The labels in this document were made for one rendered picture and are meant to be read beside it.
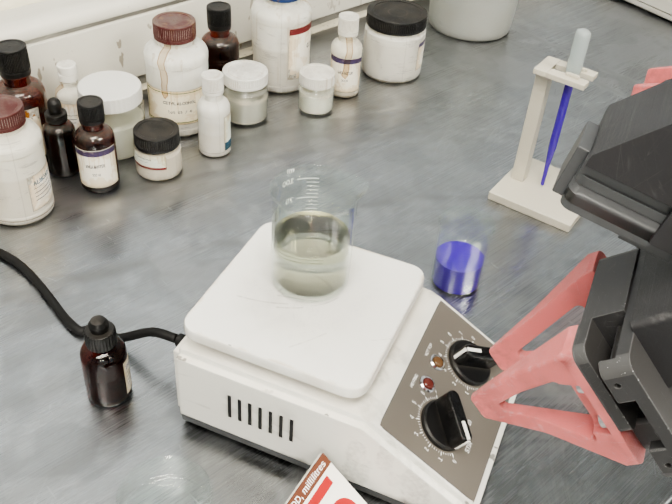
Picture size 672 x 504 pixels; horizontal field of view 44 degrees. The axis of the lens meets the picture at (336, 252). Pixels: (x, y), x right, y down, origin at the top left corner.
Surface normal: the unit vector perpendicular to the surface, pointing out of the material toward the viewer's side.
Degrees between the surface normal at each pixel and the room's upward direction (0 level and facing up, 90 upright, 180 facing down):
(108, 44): 90
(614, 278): 42
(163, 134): 0
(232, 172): 0
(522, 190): 0
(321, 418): 90
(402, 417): 30
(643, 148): 90
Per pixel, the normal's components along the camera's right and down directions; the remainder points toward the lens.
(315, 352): 0.07, -0.77
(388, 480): -0.39, 0.57
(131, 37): 0.67, 0.51
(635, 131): -0.56, -0.77
